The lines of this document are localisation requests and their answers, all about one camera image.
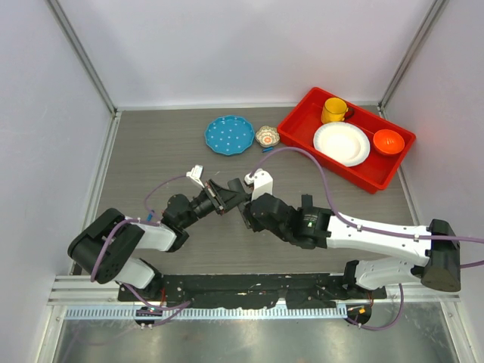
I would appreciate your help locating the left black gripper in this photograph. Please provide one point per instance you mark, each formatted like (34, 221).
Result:
(222, 200)

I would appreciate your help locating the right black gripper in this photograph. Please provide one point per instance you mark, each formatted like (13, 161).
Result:
(255, 226)

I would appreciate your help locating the black remote control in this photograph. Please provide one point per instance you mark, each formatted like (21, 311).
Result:
(239, 196)

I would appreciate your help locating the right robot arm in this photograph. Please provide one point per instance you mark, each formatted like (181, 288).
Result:
(428, 254)

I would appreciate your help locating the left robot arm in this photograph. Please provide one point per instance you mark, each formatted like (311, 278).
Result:
(104, 249)

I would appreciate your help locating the blue dotted plate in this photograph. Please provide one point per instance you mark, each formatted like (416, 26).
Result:
(229, 135)

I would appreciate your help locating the small floral dish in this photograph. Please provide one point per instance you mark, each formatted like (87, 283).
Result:
(267, 136)

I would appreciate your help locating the white paper plate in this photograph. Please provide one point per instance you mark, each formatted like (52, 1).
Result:
(342, 142)

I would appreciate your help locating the red plastic bin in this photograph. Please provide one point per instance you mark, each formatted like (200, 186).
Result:
(376, 172)

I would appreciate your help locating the yellow mug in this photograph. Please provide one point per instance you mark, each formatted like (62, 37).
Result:
(336, 110)

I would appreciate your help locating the orange bowl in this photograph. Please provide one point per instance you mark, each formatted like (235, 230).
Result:
(388, 142)

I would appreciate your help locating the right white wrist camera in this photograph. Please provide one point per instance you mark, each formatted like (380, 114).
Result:
(261, 182)

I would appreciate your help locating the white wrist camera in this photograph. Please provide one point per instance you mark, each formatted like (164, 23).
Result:
(261, 182)
(195, 175)

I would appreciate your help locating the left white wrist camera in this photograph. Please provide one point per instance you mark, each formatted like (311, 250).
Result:
(195, 175)

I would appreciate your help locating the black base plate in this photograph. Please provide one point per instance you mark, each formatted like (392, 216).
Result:
(300, 291)

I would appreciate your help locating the perforated cable tray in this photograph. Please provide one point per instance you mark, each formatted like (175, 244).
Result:
(137, 313)

